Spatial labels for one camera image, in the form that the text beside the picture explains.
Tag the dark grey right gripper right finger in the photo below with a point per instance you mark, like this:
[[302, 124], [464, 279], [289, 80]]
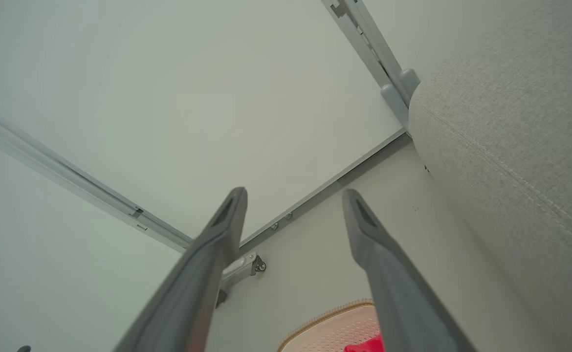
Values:
[[398, 293]]

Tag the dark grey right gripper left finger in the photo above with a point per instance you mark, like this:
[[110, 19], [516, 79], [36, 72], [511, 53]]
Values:
[[193, 283]]

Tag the red garment with white band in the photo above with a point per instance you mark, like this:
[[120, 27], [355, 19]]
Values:
[[364, 347]]

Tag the grey fabric sofa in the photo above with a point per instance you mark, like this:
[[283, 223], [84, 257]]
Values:
[[511, 146]]

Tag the cream perforated laundry basket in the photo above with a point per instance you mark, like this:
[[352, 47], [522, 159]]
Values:
[[325, 332]]

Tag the black caster under foot bracket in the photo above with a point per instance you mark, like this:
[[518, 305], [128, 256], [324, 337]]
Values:
[[259, 266]]

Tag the grey baseboard rail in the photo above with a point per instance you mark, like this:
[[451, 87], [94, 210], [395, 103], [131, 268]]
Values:
[[315, 196]]

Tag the grey aluminium frame rail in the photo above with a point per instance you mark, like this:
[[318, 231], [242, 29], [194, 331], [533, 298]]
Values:
[[71, 176]]

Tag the grey metal frame post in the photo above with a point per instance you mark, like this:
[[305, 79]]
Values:
[[359, 29]]

